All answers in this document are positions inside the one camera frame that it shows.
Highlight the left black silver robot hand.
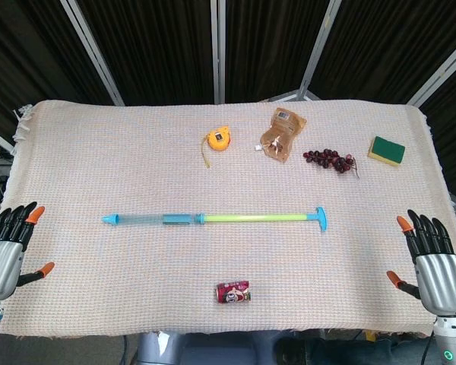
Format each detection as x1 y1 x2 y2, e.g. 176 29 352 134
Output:
0 201 56 301

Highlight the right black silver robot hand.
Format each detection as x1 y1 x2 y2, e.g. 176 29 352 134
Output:
386 208 456 316

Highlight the green blue water pump toy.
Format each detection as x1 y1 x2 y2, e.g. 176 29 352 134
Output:
101 206 328 233

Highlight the pink woven tablecloth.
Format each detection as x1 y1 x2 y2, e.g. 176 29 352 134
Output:
2 99 456 339

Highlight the green yellow sponge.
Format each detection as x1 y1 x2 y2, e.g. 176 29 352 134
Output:
366 135 406 167

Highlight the dark red grape bunch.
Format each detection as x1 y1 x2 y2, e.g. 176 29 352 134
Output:
302 148 361 179

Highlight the red cartoon soda can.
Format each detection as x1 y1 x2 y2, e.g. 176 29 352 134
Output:
215 280 252 304

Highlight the brown spouted drink pouch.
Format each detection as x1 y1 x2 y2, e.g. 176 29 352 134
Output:
255 107 308 163

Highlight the grey robot torso base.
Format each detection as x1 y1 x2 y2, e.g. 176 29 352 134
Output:
136 329 280 365

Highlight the yellow tape measure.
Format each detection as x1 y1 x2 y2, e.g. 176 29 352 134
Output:
201 128 232 169

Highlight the white metal screen post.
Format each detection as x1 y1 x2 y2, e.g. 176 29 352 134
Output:
298 0 343 100
406 48 456 107
210 0 226 104
59 0 125 106

